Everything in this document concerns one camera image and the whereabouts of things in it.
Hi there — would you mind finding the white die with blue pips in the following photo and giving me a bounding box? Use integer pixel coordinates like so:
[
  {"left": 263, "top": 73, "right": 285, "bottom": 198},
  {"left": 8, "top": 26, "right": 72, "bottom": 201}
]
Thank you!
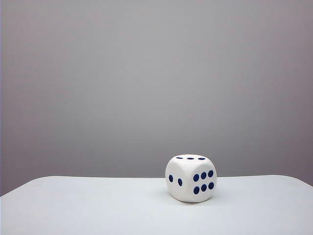
[{"left": 165, "top": 154, "right": 218, "bottom": 203}]

